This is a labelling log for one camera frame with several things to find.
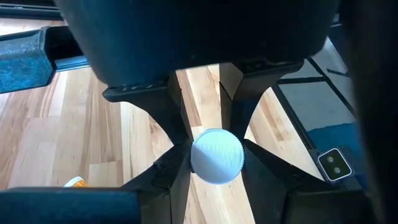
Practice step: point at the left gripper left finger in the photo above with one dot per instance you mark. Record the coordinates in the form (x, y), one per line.
(168, 186)

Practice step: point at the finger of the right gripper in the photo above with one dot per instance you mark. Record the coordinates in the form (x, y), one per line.
(248, 84)
(161, 105)

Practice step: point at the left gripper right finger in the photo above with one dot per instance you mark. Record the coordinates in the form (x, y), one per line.
(273, 193)

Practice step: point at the orange medicine bottle white cap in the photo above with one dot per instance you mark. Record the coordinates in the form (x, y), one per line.
(76, 183)

